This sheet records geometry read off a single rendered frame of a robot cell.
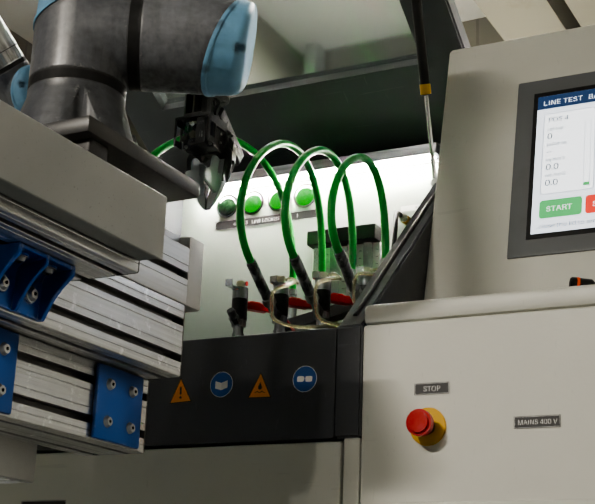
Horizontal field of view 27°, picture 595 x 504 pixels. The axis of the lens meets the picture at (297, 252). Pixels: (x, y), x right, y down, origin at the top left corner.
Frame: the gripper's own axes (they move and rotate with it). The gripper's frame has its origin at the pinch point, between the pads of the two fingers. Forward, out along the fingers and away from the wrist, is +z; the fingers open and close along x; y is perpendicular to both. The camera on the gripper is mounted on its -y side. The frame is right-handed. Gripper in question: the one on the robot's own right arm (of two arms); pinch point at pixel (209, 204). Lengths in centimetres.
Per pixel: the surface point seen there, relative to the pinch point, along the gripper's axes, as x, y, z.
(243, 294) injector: 2.4, -9.4, 13.8
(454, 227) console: 40.5, -11.0, 5.4
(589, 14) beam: 27, -172, -117
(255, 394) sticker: 19.6, 15.8, 37.2
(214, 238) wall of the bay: -21.5, -38.3, -8.2
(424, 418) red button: 47, 20, 43
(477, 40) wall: -24, -218, -140
